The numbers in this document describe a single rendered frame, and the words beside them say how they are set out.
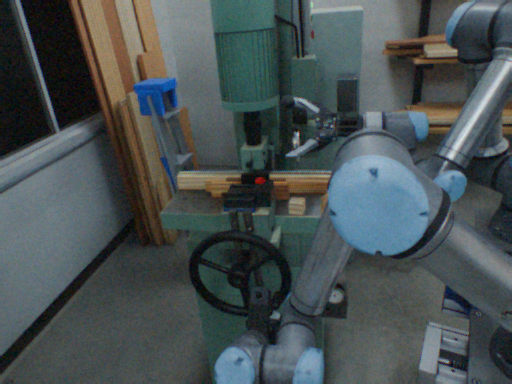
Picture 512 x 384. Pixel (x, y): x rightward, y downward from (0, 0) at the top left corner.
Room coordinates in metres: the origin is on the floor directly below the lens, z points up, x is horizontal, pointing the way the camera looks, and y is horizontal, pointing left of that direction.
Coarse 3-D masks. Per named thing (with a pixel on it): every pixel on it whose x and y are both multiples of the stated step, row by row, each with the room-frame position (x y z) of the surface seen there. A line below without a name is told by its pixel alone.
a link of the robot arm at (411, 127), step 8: (384, 112) 0.95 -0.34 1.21; (392, 112) 0.94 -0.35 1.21; (400, 112) 0.94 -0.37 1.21; (408, 112) 0.93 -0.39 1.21; (416, 112) 0.93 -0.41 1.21; (384, 120) 0.92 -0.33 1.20; (392, 120) 0.91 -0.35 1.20; (400, 120) 0.91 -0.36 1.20; (408, 120) 0.91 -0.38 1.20; (416, 120) 0.90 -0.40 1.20; (424, 120) 0.90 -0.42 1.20; (384, 128) 0.91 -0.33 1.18; (392, 128) 0.91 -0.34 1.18; (400, 128) 0.90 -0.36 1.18; (408, 128) 0.90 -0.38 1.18; (416, 128) 0.89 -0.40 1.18; (424, 128) 0.89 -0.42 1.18; (400, 136) 0.90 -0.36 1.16; (408, 136) 0.90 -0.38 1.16; (416, 136) 0.89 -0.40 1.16; (424, 136) 0.89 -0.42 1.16; (408, 144) 0.90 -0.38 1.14; (416, 144) 0.92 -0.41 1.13
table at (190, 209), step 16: (192, 192) 1.23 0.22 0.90; (208, 192) 1.22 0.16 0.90; (176, 208) 1.12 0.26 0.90; (192, 208) 1.11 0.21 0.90; (208, 208) 1.10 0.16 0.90; (288, 208) 1.06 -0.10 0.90; (176, 224) 1.09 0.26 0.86; (192, 224) 1.08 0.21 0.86; (208, 224) 1.07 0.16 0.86; (288, 224) 1.01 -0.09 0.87; (304, 224) 1.00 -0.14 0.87; (272, 240) 0.94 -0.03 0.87
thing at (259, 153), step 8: (264, 136) 1.27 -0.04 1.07; (264, 144) 1.19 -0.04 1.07; (248, 152) 1.15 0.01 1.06; (256, 152) 1.15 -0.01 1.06; (264, 152) 1.16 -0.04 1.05; (248, 160) 1.15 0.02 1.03; (256, 160) 1.15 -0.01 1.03; (264, 160) 1.16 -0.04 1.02; (248, 168) 1.15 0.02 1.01; (256, 168) 1.15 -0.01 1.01
